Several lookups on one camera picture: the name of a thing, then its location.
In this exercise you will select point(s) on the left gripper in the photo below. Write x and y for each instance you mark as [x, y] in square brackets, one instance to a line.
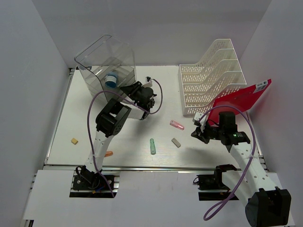
[130, 90]

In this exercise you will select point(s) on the clear acrylic drawer organizer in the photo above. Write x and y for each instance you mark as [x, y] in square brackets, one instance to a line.
[104, 55]

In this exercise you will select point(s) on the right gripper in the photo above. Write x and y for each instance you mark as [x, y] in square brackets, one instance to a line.
[198, 134]

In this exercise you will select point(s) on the beige eraser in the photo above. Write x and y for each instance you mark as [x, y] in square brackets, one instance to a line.
[176, 142]

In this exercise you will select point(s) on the pink highlighter pen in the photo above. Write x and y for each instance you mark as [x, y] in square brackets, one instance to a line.
[176, 125]

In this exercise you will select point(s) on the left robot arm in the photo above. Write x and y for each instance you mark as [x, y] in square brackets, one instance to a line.
[109, 123]

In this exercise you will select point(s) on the yellow small eraser block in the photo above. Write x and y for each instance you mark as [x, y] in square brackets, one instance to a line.
[74, 141]

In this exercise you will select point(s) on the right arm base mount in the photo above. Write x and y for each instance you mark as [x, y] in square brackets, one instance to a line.
[211, 187]

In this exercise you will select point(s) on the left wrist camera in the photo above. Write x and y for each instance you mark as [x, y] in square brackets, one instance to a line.
[148, 82]

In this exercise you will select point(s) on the orange highlighter pen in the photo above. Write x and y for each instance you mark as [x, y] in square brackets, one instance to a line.
[108, 154]

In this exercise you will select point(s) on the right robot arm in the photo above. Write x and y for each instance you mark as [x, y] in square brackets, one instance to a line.
[266, 205]

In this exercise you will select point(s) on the blue white small jar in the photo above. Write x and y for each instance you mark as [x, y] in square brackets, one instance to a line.
[111, 79]

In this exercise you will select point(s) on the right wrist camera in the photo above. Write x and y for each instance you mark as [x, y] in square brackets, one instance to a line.
[199, 120]

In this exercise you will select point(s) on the green highlighter pen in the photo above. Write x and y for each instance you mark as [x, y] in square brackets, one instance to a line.
[152, 146]

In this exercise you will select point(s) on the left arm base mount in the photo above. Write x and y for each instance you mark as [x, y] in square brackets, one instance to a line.
[87, 184]

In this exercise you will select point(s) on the red plastic folder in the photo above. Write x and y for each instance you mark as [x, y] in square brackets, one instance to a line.
[243, 100]

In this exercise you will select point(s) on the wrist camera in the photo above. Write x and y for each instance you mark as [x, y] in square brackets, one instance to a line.
[199, 120]
[148, 82]

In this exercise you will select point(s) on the cream plastic file rack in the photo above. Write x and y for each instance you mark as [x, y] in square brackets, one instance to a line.
[217, 74]

